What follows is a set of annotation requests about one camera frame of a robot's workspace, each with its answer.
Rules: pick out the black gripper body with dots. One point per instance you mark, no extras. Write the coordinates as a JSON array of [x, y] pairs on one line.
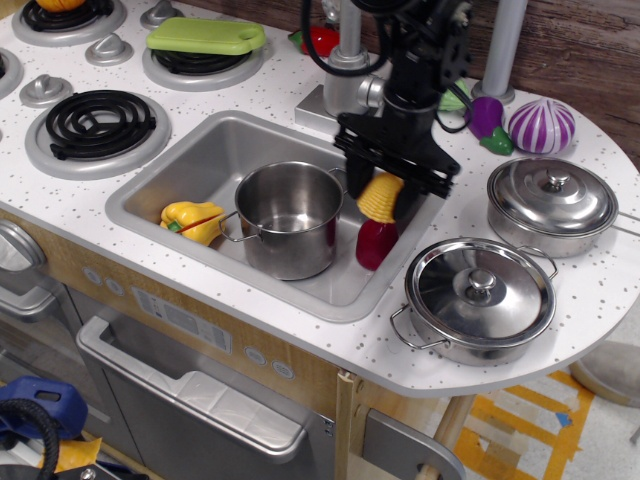
[[400, 142]]

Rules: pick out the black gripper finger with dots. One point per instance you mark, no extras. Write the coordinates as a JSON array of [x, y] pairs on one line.
[[408, 201], [359, 173]]

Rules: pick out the yellow toy corn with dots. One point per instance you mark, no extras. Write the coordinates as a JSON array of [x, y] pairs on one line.
[[378, 200]]

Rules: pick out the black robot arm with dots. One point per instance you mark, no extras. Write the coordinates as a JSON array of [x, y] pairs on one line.
[[426, 43]]

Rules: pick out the tall steel pot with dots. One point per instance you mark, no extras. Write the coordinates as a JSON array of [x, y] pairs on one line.
[[286, 216]]

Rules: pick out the grey sink basin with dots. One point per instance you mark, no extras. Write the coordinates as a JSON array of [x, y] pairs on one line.
[[209, 163]]

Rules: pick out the red toy pepper piece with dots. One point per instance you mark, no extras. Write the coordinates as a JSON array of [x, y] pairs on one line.
[[375, 241]]

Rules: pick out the silver toy faucet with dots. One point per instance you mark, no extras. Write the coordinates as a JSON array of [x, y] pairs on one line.
[[341, 93]]

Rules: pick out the green toy bitter gourd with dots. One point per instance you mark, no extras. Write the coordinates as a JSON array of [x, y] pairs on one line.
[[453, 100]]

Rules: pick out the purple toy eggplant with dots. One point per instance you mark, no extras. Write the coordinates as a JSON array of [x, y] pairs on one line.
[[485, 121]]

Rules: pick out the steel lidded pan front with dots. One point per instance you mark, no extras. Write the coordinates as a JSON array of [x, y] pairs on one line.
[[477, 301]]

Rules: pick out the steel lidded pan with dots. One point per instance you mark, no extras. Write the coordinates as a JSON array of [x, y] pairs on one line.
[[552, 206], [477, 301]]

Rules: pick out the red toy chili pepper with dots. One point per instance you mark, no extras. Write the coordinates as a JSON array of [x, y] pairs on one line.
[[324, 40]]

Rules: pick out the steel lidded pan back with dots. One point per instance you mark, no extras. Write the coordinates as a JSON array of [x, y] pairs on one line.
[[552, 206]]

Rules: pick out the purple striped toy onion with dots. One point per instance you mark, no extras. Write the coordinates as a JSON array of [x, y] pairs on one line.
[[543, 126]]

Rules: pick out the grey metal pole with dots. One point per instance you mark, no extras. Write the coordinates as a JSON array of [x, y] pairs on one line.
[[507, 28]]

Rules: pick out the yellow toy bell pepper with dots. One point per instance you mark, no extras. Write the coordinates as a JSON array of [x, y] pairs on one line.
[[198, 222]]

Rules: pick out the black coil burner middle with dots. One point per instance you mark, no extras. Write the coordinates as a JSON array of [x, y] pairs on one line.
[[195, 72]]

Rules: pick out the black coil burner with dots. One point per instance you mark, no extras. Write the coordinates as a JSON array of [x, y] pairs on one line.
[[97, 134], [89, 22], [195, 72]]

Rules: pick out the green toy cutting board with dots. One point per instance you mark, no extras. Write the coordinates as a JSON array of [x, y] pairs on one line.
[[205, 36]]

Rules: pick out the silver stove knob back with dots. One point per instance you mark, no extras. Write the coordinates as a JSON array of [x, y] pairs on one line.
[[161, 11]]

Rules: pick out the silver stove knob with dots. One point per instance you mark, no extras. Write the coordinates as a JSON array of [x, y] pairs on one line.
[[161, 11], [45, 91], [111, 50]]

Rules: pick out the black coil burner front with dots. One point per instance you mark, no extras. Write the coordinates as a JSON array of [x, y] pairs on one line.
[[97, 134]]

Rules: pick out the silver stove knob middle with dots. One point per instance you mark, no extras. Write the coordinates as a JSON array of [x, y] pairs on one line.
[[111, 50]]

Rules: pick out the silver dishwasher door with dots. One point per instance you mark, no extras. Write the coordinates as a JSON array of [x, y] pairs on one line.
[[191, 417]]

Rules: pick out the silver stove knob front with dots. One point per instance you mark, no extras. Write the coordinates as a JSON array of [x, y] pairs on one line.
[[45, 91]]

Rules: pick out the orange toy fruit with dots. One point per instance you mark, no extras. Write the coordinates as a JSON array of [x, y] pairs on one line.
[[59, 6]]

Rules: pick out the black coil burner back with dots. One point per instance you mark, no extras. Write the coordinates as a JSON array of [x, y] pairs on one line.
[[89, 22]]

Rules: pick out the blue clamp tool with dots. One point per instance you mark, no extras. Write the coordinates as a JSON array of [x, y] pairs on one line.
[[30, 400]]

